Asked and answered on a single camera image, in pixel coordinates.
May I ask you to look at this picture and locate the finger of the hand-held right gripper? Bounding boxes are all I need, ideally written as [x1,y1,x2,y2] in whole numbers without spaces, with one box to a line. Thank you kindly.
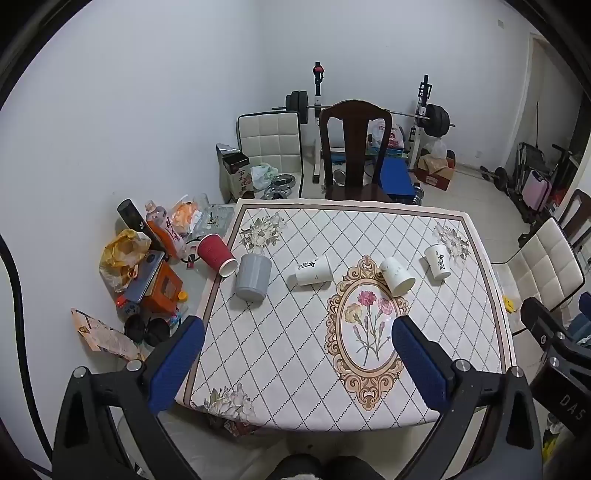
[521,298,572,339]

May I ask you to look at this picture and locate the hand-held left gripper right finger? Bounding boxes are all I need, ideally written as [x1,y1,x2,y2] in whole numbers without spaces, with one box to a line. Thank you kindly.
[392,315,543,480]

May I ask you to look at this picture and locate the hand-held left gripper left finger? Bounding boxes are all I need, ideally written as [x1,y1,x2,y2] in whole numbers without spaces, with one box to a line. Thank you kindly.
[52,315,206,480]

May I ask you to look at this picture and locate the white dotted cup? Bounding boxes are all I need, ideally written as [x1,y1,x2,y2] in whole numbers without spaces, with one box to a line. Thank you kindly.
[379,257,416,297]

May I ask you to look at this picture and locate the white cup with black print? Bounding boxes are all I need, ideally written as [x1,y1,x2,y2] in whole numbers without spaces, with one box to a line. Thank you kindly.
[424,243,452,281]
[287,255,334,287]

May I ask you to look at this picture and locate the grey cup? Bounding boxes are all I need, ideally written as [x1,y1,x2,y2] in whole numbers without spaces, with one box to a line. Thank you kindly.
[235,253,272,303]

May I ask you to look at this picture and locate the red ribbed paper cup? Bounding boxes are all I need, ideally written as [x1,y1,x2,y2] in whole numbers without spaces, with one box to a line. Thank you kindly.
[197,233,238,278]

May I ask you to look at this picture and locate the black round lid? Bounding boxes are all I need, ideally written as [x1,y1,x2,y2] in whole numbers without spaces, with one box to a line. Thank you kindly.
[124,314,147,342]
[145,318,171,346]

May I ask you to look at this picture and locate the white padded chair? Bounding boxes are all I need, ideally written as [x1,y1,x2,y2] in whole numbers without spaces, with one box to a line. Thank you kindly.
[237,112,305,199]
[492,217,586,337]

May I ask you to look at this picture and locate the orange box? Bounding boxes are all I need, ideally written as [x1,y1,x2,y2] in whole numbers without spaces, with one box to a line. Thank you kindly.
[139,263,183,319]

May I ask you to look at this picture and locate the printed paper leaflet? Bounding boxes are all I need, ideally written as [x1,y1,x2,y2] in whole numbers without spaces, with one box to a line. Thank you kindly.
[71,308,144,361]

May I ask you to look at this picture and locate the grey blue flat case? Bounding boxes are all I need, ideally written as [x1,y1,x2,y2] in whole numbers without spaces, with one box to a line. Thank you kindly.
[124,250,166,303]

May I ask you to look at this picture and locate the floral diamond pattern tablecloth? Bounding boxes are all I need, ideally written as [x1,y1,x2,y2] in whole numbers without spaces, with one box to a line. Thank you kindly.
[178,198,517,432]

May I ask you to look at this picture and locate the dark wooden chair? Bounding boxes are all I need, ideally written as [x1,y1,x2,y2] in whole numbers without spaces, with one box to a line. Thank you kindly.
[320,99,393,204]
[568,188,591,250]

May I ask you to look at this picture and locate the pink suitcase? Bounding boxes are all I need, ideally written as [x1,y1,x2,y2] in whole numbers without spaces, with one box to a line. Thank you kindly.
[526,169,552,210]

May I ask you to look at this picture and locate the yellow plastic bag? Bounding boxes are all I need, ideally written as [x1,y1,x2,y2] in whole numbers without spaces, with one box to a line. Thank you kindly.
[100,229,152,291]

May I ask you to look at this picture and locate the small floor barbell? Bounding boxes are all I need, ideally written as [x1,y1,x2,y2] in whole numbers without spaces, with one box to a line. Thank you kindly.
[480,165,509,190]

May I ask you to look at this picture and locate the orange juice bottle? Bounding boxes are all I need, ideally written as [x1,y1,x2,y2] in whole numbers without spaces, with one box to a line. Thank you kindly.
[145,200,181,257]

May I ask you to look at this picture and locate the person's legs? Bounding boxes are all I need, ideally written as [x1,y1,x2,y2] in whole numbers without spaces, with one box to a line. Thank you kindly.
[272,455,370,480]

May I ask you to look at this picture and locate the orange plastic bag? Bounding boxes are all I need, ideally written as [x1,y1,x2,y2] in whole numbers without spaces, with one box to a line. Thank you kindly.
[171,195,204,236]

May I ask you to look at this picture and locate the black folded cart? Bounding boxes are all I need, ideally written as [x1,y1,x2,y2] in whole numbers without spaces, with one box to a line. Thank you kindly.
[510,141,583,224]

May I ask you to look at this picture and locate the black flask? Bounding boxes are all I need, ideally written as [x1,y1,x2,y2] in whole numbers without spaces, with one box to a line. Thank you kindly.
[117,199,160,250]

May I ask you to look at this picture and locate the cardboard box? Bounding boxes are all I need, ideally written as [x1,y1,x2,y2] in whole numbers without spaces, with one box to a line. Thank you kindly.
[414,154,457,191]

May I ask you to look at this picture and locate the blue weight bench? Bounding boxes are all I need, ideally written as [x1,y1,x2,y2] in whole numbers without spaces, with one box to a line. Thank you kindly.
[379,158,413,204]

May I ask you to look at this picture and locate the white printed carton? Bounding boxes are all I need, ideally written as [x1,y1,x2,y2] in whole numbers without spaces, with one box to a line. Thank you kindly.
[215,143,254,204]

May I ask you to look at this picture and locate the pale green plastic bag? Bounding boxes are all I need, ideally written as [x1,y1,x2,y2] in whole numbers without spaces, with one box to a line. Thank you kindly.
[250,162,279,190]

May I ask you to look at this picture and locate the stainless steel pot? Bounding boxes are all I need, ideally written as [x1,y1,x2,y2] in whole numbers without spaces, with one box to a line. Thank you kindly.
[263,173,296,200]

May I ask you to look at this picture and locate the barbell with black plates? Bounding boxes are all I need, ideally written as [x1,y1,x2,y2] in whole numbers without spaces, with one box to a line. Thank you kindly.
[271,91,457,138]

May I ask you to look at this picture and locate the red and white plastic bag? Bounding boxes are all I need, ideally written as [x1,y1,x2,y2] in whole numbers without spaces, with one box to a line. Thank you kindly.
[368,119,404,151]

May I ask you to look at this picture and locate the white squat rack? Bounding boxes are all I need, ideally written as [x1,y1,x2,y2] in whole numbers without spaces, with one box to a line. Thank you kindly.
[310,61,435,185]

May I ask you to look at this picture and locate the black cable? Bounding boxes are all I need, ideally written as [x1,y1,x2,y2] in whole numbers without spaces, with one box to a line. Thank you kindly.
[0,235,54,477]

